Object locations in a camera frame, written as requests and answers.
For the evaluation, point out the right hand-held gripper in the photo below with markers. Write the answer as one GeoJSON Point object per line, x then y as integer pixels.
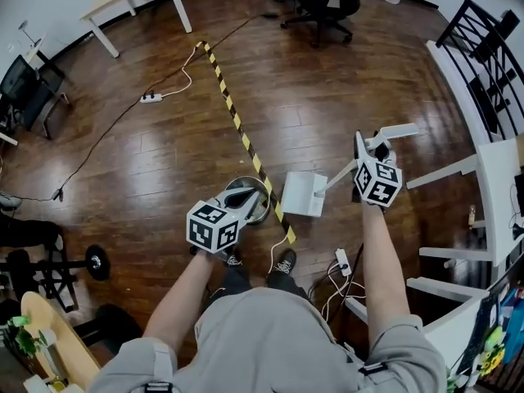
{"type": "Point", "coordinates": [376, 182]}

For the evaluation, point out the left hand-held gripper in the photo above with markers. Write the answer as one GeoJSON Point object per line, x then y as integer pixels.
{"type": "Point", "coordinates": [213, 227]}

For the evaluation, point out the stainless steel bucket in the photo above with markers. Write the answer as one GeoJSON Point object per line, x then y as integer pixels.
{"type": "Point", "coordinates": [241, 182]}

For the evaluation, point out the person's right forearm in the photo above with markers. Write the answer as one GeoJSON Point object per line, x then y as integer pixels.
{"type": "Point", "coordinates": [385, 276]}

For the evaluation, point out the person's left forearm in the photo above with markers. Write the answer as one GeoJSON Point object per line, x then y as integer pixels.
{"type": "Point", "coordinates": [180, 297]}

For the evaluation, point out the person's left black shoe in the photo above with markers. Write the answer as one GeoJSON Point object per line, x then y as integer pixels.
{"type": "Point", "coordinates": [233, 260]}

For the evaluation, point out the person's black shoe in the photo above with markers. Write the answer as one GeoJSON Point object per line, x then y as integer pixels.
{"type": "Point", "coordinates": [285, 262]}
{"type": "Point", "coordinates": [233, 260]}

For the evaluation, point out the yellow black striped floor tape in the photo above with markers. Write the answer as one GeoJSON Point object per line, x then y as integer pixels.
{"type": "Point", "coordinates": [247, 141]}

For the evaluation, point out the person's right black shoe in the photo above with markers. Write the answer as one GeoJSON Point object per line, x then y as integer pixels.
{"type": "Point", "coordinates": [285, 262]}

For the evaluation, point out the person's black trousers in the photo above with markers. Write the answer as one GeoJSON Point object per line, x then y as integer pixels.
{"type": "Point", "coordinates": [237, 281]}

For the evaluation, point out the white stair parapet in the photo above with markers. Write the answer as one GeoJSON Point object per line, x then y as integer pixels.
{"type": "Point", "coordinates": [454, 84]}

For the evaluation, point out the white power strip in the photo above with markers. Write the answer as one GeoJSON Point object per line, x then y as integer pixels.
{"type": "Point", "coordinates": [150, 98]}
{"type": "Point", "coordinates": [343, 262]}

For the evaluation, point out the white rectangular desk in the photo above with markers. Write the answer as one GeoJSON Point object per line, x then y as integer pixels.
{"type": "Point", "coordinates": [497, 186]}

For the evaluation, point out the black stair railing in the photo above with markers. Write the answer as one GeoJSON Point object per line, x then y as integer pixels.
{"type": "Point", "coordinates": [487, 68]}

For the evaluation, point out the person's gray sweatshirt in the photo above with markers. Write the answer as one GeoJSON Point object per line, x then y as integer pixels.
{"type": "Point", "coordinates": [266, 342]}

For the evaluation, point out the black round stool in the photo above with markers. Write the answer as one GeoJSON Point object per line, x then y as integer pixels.
{"type": "Point", "coordinates": [110, 326]}

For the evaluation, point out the black harness buckle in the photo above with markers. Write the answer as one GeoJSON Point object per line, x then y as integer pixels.
{"type": "Point", "coordinates": [159, 387]}
{"type": "Point", "coordinates": [372, 369]}

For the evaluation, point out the black desk mat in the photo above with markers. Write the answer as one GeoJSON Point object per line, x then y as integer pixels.
{"type": "Point", "coordinates": [479, 326]}

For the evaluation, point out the blue box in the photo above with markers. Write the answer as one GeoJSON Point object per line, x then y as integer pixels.
{"type": "Point", "coordinates": [513, 322]}

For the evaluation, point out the round wooden table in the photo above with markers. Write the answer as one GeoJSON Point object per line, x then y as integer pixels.
{"type": "Point", "coordinates": [65, 342]}

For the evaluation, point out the green plant in white cup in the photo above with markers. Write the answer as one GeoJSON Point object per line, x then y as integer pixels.
{"type": "Point", "coordinates": [454, 377]}
{"type": "Point", "coordinates": [24, 338]}

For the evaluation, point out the sunflower bouquet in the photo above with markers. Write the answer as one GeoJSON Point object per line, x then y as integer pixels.
{"type": "Point", "coordinates": [491, 360]}

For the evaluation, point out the black mesh visitor chair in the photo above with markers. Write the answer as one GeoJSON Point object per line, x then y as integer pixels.
{"type": "Point", "coordinates": [24, 92]}

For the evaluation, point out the white desk lamp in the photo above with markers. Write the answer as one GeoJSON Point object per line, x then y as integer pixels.
{"type": "Point", "coordinates": [30, 35]}

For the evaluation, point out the black metal frame stand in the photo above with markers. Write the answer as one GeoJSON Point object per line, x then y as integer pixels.
{"type": "Point", "coordinates": [41, 281]}

